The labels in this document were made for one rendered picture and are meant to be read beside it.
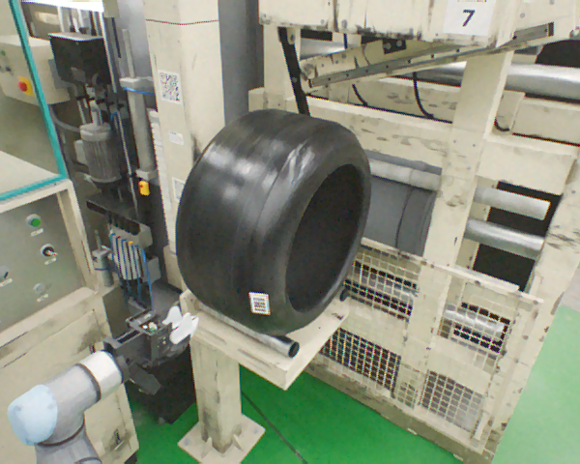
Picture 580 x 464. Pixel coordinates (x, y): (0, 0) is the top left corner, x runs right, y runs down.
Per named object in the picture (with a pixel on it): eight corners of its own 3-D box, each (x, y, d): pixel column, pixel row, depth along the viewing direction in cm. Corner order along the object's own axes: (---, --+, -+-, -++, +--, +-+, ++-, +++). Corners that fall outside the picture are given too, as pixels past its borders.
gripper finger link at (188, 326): (207, 305, 92) (173, 327, 85) (207, 328, 95) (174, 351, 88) (196, 300, 94) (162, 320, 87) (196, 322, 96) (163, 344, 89)
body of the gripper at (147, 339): (176, 321, 84) (122, 355, 75) (177, 356, 88) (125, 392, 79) (149, 305, 88) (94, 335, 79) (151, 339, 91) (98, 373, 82)
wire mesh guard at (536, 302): (275, 344, 200) (275, 209, 164) (277, 341, 202) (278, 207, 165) (480, 455, 158) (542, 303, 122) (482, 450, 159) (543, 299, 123)
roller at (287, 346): (199, 292, 132) (208, 295, 136) (192, 306, 132) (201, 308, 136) (296, 342, 116) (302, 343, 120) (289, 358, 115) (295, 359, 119)
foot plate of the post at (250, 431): (177, 445, 190) (176, 439, 188) (219, 400, 209) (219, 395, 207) (224, 481, 178) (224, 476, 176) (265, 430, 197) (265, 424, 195)
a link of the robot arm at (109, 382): (102, 409, 75) (73, 387, 79) (126, 392, 79) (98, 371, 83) (99, 375, 72) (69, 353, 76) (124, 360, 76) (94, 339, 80)
